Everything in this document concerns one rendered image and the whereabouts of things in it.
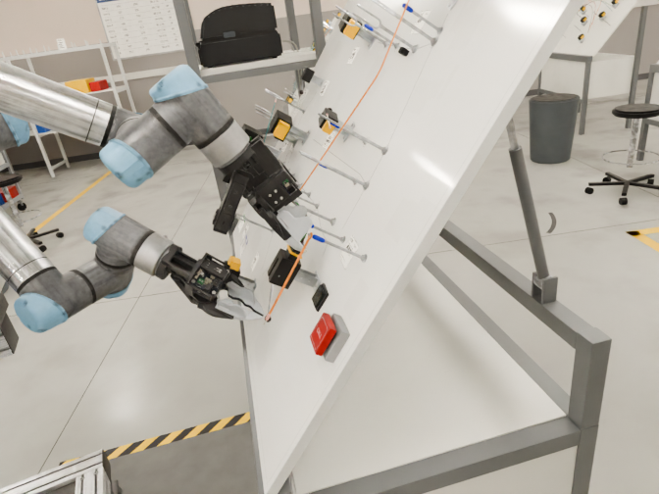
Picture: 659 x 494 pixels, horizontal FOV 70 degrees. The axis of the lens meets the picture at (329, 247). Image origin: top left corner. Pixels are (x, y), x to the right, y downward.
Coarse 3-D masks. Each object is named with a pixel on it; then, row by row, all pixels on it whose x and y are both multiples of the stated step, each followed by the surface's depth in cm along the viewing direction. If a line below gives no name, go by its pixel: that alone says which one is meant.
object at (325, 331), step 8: (320, 320) 75; (328, 320) 73; (320, 328) 73; (328, 328) 71; (312, 336) 75; (320, 336) 72; (328, 336) 71; (312, 344) 74; (320, 344) 71; (328, 344) 71; (320, 352) 72
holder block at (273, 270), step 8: (280, 248) 89; (280, 256) 86; (272, 264) 89; (280, 264) 85; (288, 264) 86; (272, 272) 87; (280, 272) 86; (288, 272) 87; (296, 272) 87; (272, 280) 87; (280, 280) 87; (288, 280) 87
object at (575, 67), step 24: (600, 0) 543; (624, 0) 517; (576, 24) 585; (600, 24) 536; (576, 48) 556; (552, 72) 602; (576, 72) 549; (600, 72) 530; (624, 72) 531; (600, 96) 541
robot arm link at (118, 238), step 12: (96, 216) 85; (108, 216) 86; (120, 216) 87; (84, 228) 85; (96, 228) 85; (108, 228) 85; (120, 228) 85; (132, 228) 86; (144, 228) 88; (96, 240) 86; (108, 240) 85; (120, 240) 85; (132, 240) 85; (144, 240) 86; (96, 252) 89; (108, 252) 87; (120, 252) 86; (132, 252) 85; (108, 264) 89; (120, 264) 89; (132, 264) 87
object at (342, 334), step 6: (336, 318) 74; (336, 324) 73; (342, 324) 73; (336, 330) 72; (342, 330) 71; (336, 336) 72; (342, 336) 71; (348, 336) 71; (336, 342) 71; (342, 342) 72; (330, 348) 72; (336, 348) 72; (324, 354) 73; (330, 354) 72; (336, 354) 72; (330, 360) 72
